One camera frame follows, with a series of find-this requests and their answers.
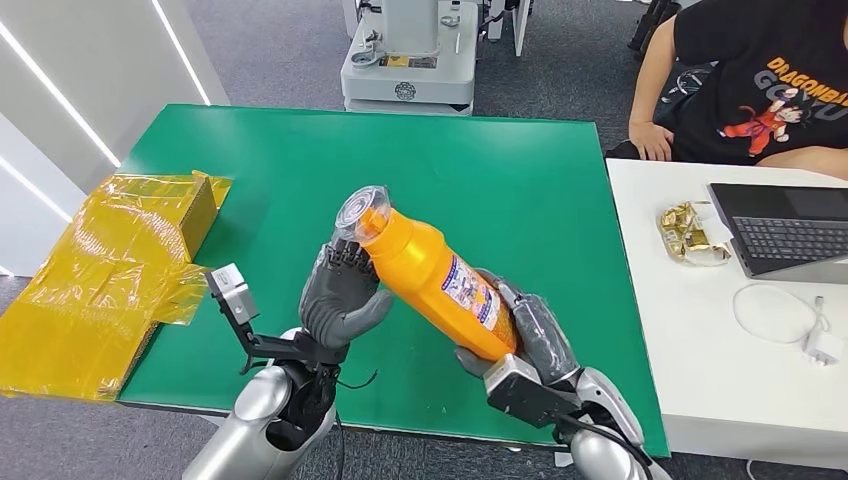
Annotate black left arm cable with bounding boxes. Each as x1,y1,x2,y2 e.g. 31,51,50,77
331,369,380,480

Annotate person's right hand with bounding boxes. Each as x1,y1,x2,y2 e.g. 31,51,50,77
627,121,675,162

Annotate thin white charging cable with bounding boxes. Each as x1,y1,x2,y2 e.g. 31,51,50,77
731,283,831,346

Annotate white furniture leg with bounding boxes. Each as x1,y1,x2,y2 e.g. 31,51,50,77
486,0,531,58

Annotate dark grey laptop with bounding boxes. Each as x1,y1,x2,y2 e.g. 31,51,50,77
707,182,848,286

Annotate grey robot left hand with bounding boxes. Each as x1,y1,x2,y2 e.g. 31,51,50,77
299,238,395,352

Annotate yellow taped cardboard box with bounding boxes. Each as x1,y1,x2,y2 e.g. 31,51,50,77
0,170,233,403

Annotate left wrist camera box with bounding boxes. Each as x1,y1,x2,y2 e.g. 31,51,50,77
205,263,349,374

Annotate black stand legs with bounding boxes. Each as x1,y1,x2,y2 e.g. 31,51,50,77
627,0,677,54

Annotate person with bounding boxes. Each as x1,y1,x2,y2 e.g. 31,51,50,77
606,0,848,180

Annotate orange plastic bottle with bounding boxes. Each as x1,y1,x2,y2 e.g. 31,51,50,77
334,185,518,362

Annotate gold foil snack packet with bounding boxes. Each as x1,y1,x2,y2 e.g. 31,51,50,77
657,200,735,268

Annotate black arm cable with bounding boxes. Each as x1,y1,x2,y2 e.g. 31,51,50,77
331,369,380,480
556,413,657,480

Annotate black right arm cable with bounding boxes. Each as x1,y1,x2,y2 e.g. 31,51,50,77
556,413,657,480

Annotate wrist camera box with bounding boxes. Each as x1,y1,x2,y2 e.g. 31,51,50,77
483,354,584,432
205,263,349,374

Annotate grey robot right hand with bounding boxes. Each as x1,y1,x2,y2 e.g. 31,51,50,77
453,268,581,389

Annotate white charger plug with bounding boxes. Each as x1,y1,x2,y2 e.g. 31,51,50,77
801,329,843,367

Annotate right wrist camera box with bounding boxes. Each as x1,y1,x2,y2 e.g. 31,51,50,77
483,354,584,432

